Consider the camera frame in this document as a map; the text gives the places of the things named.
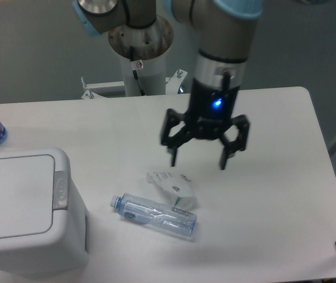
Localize crushed clear plastic bottle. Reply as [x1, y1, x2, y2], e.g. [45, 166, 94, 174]
[110, 193, 197, 239]

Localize white push-button trash can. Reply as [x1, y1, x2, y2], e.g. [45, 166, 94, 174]
[0, 148, 89, 275]

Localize black cable on pedestal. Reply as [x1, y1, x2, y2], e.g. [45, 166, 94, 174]
[129, 45, 146, 97]

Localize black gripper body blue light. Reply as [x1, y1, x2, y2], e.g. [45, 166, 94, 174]
[184, 79, 240, 140]

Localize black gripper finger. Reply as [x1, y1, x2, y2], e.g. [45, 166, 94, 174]
[219, 114, 250, 170]
[160, 108, 196, 167]

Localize white metal base frame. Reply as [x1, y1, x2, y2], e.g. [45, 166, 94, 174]
[81, 69, 188, 100]

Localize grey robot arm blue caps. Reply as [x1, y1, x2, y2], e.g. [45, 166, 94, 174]
[73, 1, 263, 169]

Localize crumpled white paper carton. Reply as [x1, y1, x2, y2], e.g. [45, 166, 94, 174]
[146, 171, 197, 210]

